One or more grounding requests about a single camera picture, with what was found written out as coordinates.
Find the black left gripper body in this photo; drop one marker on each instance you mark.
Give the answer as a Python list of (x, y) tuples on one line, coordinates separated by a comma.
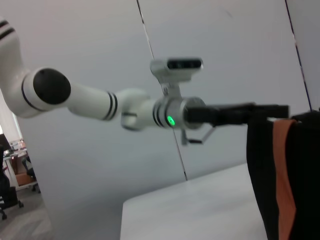
[(220, 116)]

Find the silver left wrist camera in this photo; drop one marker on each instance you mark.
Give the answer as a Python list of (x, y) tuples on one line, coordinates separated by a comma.
[(183, 65)]

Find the brown cardboard box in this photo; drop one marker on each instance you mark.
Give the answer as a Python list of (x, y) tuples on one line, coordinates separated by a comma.
[(22, 178)]

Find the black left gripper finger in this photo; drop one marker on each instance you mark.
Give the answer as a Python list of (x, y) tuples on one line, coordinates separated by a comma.
[(272, 111)]

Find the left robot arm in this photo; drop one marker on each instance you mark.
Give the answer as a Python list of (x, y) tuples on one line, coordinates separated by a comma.
[(87, 100)]

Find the white office desk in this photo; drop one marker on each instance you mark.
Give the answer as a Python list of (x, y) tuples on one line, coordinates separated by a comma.
[(25, 186)]

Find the black office chair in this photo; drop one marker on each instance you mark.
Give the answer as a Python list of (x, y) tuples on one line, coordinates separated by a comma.
[(6, 190)]

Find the dark blue office chair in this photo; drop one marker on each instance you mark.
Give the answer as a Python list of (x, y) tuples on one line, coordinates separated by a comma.
[(30, 170)]

